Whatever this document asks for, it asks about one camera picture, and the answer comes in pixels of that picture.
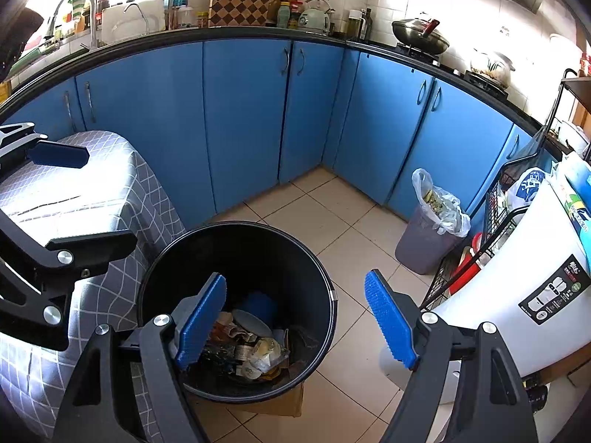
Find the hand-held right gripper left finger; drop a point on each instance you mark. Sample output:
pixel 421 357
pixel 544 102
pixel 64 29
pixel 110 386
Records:
pixel 203 318

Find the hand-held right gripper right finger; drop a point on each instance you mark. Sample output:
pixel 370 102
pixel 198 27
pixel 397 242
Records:
pixel 390 318

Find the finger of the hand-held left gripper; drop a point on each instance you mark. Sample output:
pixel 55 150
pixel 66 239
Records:
pixel 87 247
pixel 60 154

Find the clear plastic lid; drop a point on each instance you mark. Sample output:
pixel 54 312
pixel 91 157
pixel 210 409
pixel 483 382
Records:
pixel 251 324

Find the black trash can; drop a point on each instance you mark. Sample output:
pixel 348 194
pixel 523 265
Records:
pixel 277 258

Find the blue checked tablecloth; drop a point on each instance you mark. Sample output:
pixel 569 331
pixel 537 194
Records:
pixel 92 194

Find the grey bin with plastic bag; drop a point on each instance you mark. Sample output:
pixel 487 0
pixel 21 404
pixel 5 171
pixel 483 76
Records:
pixel 425 244

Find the red container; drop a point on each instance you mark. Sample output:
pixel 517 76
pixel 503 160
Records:
pixel 464 267

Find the flat cardboard piece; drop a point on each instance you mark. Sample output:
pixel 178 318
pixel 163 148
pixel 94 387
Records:
pixel 277 406

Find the white appliance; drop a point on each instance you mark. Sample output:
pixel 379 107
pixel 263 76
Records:
pixel 508 286

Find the tall chrome faucet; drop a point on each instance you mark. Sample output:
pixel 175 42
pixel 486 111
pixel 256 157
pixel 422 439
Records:
pixel 93 23

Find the green striped cloth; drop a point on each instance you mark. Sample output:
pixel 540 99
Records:
pixel 78 2

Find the small chrome faucet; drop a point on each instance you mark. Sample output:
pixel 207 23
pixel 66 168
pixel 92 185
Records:
pixel 144 17

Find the white dish tub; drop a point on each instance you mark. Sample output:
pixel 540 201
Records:
pixel 157 14

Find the blue kitchen base cabinet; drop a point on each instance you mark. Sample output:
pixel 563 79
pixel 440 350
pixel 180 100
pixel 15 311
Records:
pixel 240 124

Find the white bag blue print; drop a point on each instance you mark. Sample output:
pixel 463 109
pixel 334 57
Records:
pixel 528 189

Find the black kitchen countertop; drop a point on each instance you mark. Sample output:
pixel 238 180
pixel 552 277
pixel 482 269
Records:
pixel 207 34

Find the teal paper package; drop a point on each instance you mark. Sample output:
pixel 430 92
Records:
pixel 579 194

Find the black gas stove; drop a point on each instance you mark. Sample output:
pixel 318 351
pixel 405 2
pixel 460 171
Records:
pixel 443 63

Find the white clay pot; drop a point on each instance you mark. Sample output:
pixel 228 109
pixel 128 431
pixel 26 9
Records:
pixel 491 67

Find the steel wok with lid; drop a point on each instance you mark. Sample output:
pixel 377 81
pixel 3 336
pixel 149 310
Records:
pixel 420 34

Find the pale green kettle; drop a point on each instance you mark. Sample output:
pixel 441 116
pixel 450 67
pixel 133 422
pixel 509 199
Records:
pixel 314 18

